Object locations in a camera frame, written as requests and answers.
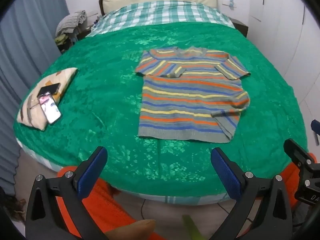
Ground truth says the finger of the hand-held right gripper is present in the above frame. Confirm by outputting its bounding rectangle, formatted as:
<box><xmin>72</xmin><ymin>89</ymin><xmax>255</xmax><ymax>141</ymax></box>
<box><xmin>311</xmin><ymin>119</ymin><xmax>320</xmax><ymax>146</ymax></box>
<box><xmin>284</xmin><ymin>138</ymin><xmax>315</xmax><ymax>167</ymax></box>

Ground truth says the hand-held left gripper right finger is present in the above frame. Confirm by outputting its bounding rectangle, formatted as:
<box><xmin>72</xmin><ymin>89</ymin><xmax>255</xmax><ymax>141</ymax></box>
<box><xmin>210</xmin><ymin>147</ymin><xmax>293</xmax><ymax>240</ymax></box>

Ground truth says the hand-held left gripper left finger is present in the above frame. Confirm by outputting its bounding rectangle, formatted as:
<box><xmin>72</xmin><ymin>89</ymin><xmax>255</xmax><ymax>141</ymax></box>
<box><xmin>25</xmin><ymin>146</ymin><xmax>108</xmax><ymax>240</ymax></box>

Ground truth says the striped knit sweater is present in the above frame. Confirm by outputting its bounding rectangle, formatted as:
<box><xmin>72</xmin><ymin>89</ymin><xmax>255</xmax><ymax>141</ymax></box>
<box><xmin>135</xmin><ymin>46</ymin><xmax>251</xmax><ymax>143</ymax></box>

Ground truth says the dark bedside table with clothes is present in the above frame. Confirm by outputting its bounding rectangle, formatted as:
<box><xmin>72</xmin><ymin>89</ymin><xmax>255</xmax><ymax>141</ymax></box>
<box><xmin>55</xmin><ymin>26</ymin><xmax>93</xmax><ymax>55</ymax></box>

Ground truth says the person's left hand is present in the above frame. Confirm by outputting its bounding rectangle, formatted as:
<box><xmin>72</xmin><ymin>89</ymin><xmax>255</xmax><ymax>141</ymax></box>
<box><xmin>104</xmin><ymin>219</ymin><xmax>156</xmax><ymax>240</ymax></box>

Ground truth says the orange knit garment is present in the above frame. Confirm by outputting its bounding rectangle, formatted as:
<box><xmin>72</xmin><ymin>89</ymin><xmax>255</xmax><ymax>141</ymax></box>
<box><xmin>56</xmin><ymin>152</ymin><xmax>320</xmax><ymax>240</ymax></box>

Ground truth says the phone with lit screen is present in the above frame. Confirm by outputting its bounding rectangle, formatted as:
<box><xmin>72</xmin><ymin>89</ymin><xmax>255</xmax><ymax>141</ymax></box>
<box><xmin>38</xmin><ymin>92</ymin><xmax>62</xmax><ymax>125</ymax></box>

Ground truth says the small cream patterned pillow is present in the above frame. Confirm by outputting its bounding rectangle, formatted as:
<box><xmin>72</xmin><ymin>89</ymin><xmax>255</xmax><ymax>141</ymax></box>
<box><xmin>16</xmin><ymin>67</ymin><xmax>78</xmax><ymax>131</ymax></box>

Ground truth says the green floral bedspread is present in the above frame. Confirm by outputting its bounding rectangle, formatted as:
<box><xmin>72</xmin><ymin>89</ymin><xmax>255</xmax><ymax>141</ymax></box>
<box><xmin>13</xmin><ymin>23</ymin><xmax>308</xmax><ymax>197</ymax></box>

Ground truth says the dark phone with blank screen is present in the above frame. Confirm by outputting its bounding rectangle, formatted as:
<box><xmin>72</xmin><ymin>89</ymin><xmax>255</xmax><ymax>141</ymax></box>
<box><xmin>37</xmin><ymin>82</ymin><xmax>61</xmax><ymax>96</ymax></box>

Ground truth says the white wardrobe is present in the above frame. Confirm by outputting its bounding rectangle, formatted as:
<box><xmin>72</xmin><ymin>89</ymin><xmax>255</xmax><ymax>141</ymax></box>
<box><xmin>247</xmin><ymin>0</ymin><xmax>320</xmax><ymax>120</ymax></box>

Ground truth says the dark empty bedside table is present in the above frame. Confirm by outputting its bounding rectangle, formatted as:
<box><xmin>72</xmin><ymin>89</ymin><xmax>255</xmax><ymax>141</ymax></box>
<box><xmin>231</xmin><ymin>18</ymin><xmax>249</xmax><ymax>38</ymax></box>

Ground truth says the grey-blue curtain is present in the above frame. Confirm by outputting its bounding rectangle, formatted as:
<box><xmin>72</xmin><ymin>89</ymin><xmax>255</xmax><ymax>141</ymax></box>
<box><xmin>0</xmin><ymin>0</ymin><xmax>70</xmax><ymax>195</ymax></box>

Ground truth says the grey checked cloth pile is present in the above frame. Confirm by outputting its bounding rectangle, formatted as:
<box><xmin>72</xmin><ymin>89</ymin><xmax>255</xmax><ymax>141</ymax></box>
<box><xmin>55</xmin><ymin>10</ymin><xmax>87</xmax><ymax>37</ymax></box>

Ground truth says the teal checked bed sheet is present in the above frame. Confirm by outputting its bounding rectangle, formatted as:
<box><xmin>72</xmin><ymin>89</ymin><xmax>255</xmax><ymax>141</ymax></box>
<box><xmin>15</xmin><ymin>0</ymin><xmax>235</xmax><ymax>205</ymax></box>

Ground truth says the black floor cable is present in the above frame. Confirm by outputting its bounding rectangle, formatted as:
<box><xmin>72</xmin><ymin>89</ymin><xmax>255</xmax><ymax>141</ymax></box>
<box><xmin>140</xmin><ymin>199</ymin><xmax>151</xmax><ymax>221</ymax></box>

